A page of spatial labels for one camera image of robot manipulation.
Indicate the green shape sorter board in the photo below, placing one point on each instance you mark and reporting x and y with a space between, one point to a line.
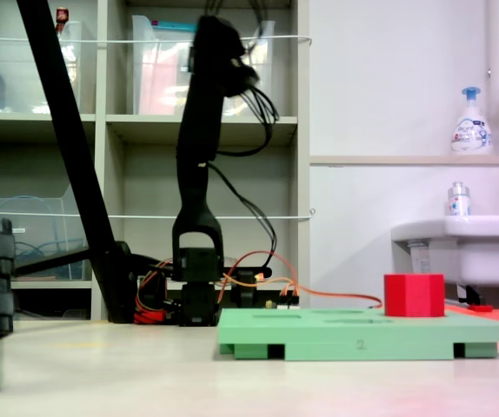
362 334

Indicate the white soap pump bottle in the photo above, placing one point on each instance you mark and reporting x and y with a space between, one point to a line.
471 134

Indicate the clear plastic file box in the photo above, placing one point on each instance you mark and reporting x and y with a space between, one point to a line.
154 78

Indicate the white sink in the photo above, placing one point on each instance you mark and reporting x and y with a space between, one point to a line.
484 252

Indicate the thick black tripod leg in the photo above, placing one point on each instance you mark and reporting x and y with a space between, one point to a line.
71 152

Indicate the small red piece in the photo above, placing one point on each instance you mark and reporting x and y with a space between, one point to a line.
481 308

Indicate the bottle with red cap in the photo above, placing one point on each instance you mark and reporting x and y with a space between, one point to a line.
61 17

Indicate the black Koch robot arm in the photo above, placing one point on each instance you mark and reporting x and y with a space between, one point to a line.
197 152

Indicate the red octagonal pillar block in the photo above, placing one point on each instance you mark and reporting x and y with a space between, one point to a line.
414 295

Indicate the grey shelf unit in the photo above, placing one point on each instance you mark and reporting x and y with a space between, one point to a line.
145 123

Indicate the small clear bottle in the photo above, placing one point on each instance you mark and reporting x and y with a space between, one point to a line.
458 204

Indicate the thin black tripod strut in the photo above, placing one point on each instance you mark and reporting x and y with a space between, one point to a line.
58 260

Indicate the sink drain pipe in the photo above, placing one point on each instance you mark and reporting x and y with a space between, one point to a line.
419 260

